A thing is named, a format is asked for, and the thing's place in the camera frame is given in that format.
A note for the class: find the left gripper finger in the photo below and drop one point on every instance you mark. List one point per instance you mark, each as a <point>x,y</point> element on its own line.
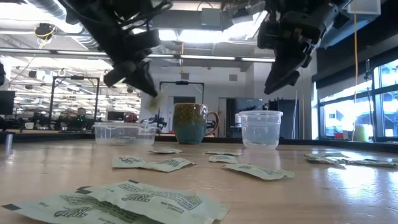
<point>143,81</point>
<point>119,73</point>

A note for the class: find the pale green Stevia sweetener packet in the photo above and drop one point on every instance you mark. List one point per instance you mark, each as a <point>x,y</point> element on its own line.
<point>169,165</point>
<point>224,153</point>
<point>174,202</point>
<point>166,151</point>
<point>222,159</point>
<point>46,211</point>
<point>325,154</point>
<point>122,140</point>
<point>154,102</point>
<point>129,161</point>
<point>258,171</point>

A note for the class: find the clear rectangular plastic container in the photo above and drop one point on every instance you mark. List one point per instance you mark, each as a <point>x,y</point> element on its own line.
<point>105,132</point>

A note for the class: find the dark green bordered sweetener packet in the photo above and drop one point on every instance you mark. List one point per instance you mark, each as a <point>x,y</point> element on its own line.
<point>323,160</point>
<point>259,144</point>
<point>370,162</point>

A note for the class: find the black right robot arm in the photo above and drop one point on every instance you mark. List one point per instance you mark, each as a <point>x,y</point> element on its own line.
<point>335,14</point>

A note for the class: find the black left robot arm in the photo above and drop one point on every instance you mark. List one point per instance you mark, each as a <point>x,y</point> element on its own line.
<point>93,18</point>

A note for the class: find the background black robot arm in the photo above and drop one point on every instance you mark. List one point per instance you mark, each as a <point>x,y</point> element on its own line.
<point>157,119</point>
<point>40,119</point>

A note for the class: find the tall black cabinet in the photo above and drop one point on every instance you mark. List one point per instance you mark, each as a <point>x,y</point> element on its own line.
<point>287,118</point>
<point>230,118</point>

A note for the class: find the red box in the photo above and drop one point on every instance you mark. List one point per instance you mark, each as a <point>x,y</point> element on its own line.
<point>131,118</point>

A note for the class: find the small dark monitor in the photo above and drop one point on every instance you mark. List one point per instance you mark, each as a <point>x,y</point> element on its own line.
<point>115,116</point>

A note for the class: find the grey cabinet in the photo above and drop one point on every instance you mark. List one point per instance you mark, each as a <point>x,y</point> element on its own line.
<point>248,104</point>

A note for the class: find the person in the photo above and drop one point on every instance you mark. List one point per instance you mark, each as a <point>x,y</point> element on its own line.
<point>81,112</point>

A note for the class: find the clear round plastic cup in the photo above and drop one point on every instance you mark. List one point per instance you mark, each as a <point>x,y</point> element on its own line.
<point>261,124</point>

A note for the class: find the green glazed ceramic mug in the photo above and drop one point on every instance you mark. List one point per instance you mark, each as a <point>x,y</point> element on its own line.
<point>189,124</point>

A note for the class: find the white wipes canister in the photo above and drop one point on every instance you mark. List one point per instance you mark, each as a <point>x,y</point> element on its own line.
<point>237,120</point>

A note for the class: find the red container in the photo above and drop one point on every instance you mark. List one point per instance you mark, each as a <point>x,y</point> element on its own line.
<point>339,136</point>

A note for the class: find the white ceiling box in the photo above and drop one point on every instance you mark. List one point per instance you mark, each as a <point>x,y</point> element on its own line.
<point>365,7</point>

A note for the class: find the yellow-green container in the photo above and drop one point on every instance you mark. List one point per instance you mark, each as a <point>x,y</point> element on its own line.
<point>361,133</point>

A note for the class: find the grey ceiling box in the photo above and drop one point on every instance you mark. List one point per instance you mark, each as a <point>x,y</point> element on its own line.
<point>211,17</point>

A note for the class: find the white cup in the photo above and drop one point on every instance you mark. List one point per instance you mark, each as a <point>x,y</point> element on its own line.
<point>29,125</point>

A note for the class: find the black computer monitor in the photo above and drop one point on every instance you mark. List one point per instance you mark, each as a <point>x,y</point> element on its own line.
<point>7,102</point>

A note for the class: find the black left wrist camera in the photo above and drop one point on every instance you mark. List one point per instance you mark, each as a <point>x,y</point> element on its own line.
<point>147,40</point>

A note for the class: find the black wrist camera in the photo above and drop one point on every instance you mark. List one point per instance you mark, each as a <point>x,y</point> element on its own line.
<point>267,34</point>
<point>147,40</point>

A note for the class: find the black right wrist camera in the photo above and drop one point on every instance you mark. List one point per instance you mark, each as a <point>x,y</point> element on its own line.
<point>267,34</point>

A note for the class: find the black frame rig with camera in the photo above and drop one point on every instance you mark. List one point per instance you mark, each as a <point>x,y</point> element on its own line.
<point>182,82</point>

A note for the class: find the grey wall vent grille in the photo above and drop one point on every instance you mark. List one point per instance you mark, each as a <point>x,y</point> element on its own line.
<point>233,77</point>
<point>185,76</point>

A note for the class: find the silver ventilation duct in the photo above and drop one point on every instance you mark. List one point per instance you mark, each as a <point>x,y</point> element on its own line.
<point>46,9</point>

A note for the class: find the silver metal post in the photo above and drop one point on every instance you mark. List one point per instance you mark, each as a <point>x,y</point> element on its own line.
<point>8,143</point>

